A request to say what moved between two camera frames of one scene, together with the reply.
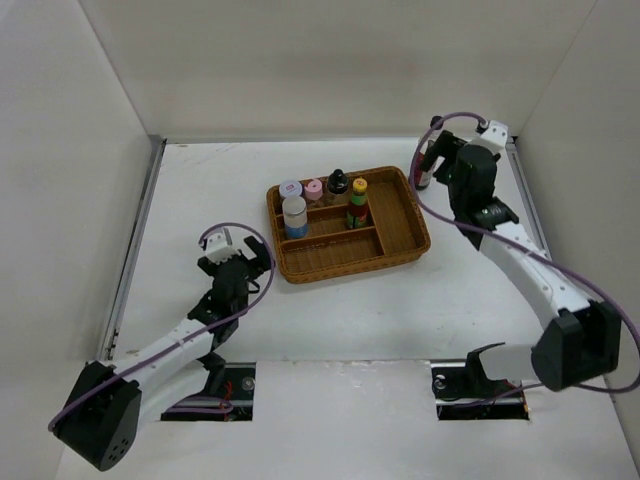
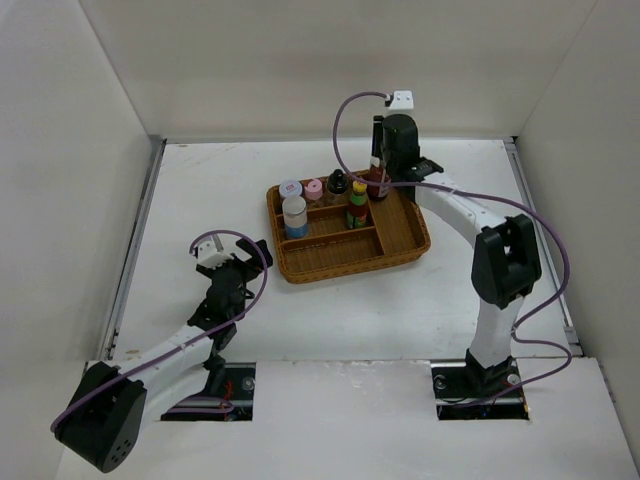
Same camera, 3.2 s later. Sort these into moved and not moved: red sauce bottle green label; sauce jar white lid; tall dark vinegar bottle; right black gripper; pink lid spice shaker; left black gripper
Moved: right black gripper; tall dark vinegar bottle
Not moved: red sauce bottle green label; pink lid spice shaker; sauce jar white lid; left black gripper
